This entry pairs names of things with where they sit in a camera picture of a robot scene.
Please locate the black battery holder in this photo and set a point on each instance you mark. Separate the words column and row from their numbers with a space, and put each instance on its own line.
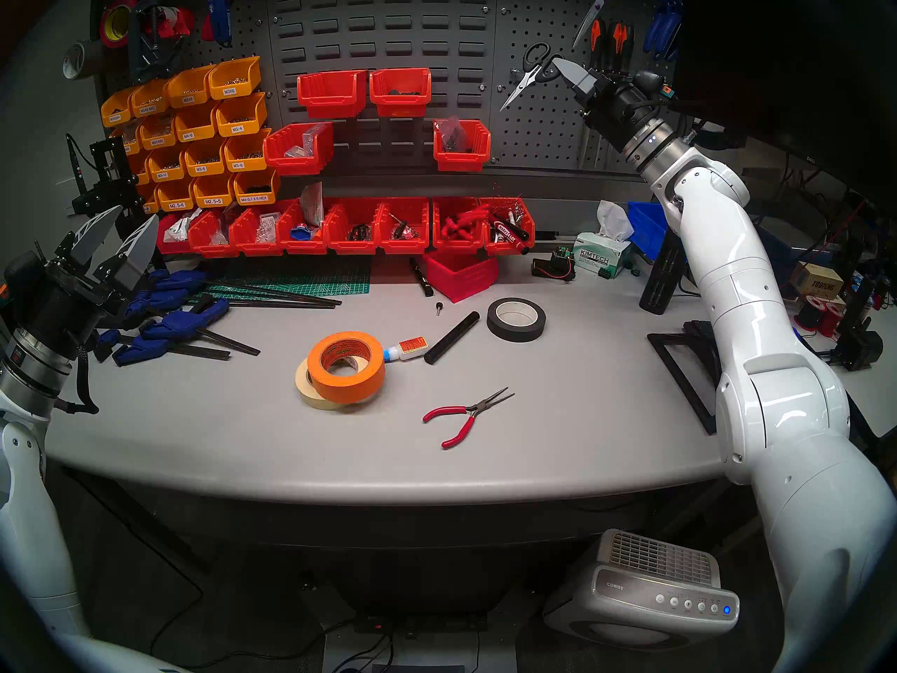
column 553, row 266

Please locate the black tape roll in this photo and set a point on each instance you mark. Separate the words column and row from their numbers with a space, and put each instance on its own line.
column 499, row 331

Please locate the white glue bottle orange label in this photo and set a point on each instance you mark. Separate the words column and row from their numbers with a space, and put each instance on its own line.
column 410, row 347

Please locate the dark grey pegboard wall panel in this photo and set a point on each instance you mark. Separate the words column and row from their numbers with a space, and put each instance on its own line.
column 546, row 139

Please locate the black red marker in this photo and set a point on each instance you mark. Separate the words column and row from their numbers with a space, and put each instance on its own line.
column 508, row 233

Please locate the red white plastic tool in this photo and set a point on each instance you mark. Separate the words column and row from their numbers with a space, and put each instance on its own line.
column 175, row 21

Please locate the red plastic parts bin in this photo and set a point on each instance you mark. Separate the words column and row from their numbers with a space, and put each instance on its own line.
column 354, row 246
column 210, row 249
column 333, row 97
column 301, row 246
column 403, row 246
column 401, row 100
column 455, row 245
column 168, row 245
column 294, row 161
column 252, row 247
column 461, row 161
column 501, row 249

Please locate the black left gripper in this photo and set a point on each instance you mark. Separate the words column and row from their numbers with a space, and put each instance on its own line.
column 56, row 307

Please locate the orange labelled parts bin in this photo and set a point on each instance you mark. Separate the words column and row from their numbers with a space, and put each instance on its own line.
column 115, row 114
column 132, row 142
column 240, row 121
column 158, row 137
column 188, row 93
column 245, row 158
column 152, row 202
column 204, row 163
column 167, row 170
column 142, row 170
column 256, row 193
column 148, row 104
column 196, row 130
column 175, row 200
column 235, row 83
column 214, row 196

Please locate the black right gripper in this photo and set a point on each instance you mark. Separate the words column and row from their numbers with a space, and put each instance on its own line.
column 620, row 114

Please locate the Kimtech tissue box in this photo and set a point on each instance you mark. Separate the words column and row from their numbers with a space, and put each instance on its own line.
column 599, row 258

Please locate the black cylindrical rod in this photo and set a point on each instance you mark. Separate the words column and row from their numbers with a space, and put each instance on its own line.
column 452, row 337

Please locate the black soldering iron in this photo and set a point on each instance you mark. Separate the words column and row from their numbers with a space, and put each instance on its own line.
column 75, row 163

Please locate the black triangular frame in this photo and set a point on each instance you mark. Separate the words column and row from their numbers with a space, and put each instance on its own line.
column 681, row 377

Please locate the black marker pen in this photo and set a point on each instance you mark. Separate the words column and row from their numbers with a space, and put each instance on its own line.
column 422, row 279

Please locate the black perforated cylinder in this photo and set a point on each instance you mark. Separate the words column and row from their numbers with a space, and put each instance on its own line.
column 659, row 286

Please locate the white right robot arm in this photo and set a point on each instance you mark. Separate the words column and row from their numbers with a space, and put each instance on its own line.
column 771, row 370

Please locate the beige masking tape roll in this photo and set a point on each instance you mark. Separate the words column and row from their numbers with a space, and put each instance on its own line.
column 305, row 391

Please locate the black power adapter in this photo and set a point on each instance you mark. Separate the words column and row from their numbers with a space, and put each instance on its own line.
column 862, row 349

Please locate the black tool stand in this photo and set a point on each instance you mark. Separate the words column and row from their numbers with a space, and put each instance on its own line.
column 112, row 181

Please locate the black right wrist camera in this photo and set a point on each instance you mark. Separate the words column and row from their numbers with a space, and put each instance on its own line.
column 648, row 83

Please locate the black metal spring clamp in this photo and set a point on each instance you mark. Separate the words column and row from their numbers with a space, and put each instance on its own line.
column 151, row 44

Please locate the black power strip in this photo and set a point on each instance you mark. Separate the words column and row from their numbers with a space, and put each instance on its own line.
column 420, row 624

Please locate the clear plastic bag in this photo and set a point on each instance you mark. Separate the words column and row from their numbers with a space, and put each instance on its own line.
column 313, row 205

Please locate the blue plastic bin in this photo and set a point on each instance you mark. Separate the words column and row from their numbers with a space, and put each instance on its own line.
column 645, row 226

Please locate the white Coway air purifier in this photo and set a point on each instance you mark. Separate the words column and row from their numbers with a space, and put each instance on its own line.
column 631, row 594

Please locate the orange tape roll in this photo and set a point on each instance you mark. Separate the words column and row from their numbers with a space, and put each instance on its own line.
column 350, row 391

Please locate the cardboard box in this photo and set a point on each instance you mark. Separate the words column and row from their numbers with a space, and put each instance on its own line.
column 816, row 282

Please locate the dark blue storage crate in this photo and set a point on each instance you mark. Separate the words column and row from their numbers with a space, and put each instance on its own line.
column 774, row 258

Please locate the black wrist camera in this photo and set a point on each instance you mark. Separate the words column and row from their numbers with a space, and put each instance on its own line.
column 19, row 275
column 648, row 83

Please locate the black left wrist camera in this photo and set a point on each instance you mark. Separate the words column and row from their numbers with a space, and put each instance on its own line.
column 19, row 275

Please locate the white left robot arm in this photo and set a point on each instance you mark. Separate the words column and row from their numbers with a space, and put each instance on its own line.
column 28, row 538

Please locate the grey duct tape roll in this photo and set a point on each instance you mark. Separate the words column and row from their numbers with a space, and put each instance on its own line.
column 80, row 60

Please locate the small red loose bin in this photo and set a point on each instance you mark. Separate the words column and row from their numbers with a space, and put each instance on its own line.
column 462, row 279

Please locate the green cutting mat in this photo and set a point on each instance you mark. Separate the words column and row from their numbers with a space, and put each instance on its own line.
column 315, row 284

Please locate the red tape roll yellow core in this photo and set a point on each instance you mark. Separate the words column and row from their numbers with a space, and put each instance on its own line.
column 106, row 34

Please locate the black computer monitor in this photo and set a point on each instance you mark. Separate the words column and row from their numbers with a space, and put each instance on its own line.
column 771, row 62

